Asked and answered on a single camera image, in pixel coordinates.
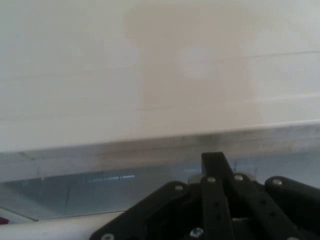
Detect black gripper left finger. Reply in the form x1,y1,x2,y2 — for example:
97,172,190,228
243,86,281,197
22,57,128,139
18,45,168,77
91,151,235,240

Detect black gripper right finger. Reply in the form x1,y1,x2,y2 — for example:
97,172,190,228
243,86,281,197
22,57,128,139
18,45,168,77
226,173,320,240

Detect brown toast slice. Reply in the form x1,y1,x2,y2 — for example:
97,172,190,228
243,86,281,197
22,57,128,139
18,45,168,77
121,2,263,141

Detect aluminium rail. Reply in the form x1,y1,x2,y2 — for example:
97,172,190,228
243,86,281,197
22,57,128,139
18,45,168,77
0,121,320,222

